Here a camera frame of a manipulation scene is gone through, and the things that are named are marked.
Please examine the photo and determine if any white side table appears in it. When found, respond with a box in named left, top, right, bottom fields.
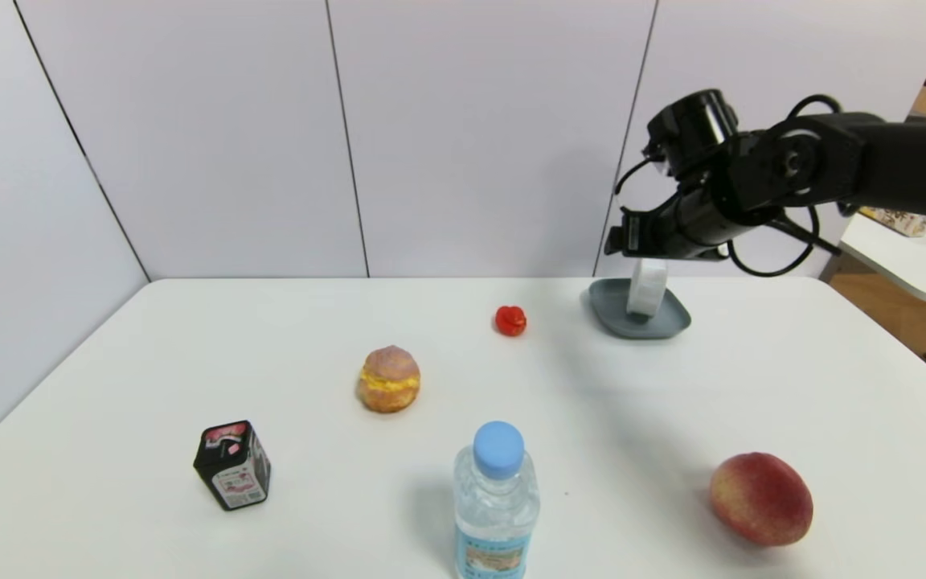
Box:
left=821, top=211, right=926, bottom=309

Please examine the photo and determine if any translucent tape roll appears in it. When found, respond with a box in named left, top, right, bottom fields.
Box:
left=626, top=257, right=667, bottom=318

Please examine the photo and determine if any patterned cardboard box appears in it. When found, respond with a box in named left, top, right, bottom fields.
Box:
left=861, top=207, right=926, bottom=238

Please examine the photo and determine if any black cable with white end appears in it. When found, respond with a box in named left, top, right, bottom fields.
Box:
left=614, top=153, right=665, bottom=198

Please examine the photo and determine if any black box with pink label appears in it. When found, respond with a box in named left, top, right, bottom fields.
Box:
left=193, top=419, right=272, bottom=511

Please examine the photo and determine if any cream puff bun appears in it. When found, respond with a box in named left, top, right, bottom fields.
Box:
left=355, top=345, right=422, bottom=414

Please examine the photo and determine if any red yellow peach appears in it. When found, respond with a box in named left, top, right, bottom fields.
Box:
left=710, top=452, right=815, bottom=548

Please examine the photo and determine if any water bottle with blue cap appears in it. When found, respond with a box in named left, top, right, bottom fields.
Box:
left=453, top=421, right=541, bottom=579

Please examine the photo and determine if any black cable over arm joint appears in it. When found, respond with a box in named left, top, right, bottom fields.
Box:
left=785, top=95, right=842, bottom=121

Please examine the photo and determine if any black looped cable under wrist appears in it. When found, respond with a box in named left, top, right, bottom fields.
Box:
left=727, top=205, right=843, bottom=278

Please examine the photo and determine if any grey-blue dish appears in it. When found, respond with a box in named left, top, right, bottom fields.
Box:
left=588, top=277, right=692, bottom=340

